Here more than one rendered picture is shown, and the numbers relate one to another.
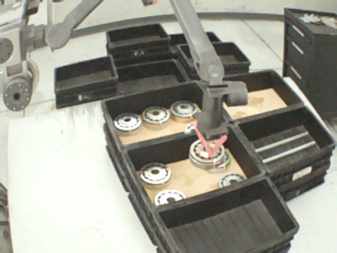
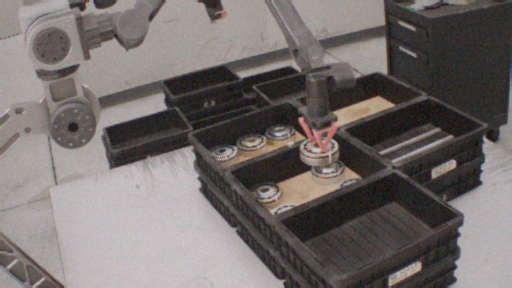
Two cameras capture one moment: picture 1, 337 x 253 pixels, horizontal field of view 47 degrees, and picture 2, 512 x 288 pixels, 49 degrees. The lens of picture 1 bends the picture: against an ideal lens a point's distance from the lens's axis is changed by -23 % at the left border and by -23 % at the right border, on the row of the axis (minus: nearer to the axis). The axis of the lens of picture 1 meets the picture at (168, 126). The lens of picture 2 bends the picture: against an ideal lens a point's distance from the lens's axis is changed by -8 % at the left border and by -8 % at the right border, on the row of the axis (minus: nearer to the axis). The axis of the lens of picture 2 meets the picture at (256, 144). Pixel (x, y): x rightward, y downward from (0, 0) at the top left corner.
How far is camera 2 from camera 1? 37 cm
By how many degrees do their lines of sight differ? 9
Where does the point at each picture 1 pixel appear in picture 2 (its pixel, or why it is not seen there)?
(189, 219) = (316, 230)
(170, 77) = not seen: hidden behind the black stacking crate
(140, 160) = (245, 181)
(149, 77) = not seen: hidden behind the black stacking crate
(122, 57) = (189, 111)
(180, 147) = (286, 163)
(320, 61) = (444, 58)
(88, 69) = (151, 127)
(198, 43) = (293, 25)
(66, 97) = (130, 159)
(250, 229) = (394, 234)
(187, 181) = (301, 196)
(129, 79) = not seen: hidden behind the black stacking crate
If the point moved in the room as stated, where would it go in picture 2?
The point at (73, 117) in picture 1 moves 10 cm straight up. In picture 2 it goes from (149, 170) to (144, 147)
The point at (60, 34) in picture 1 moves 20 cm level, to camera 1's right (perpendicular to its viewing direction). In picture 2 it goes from (136, 23) to (220, 8)
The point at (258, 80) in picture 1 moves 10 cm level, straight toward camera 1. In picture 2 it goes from (359, 88) to (360, 99)
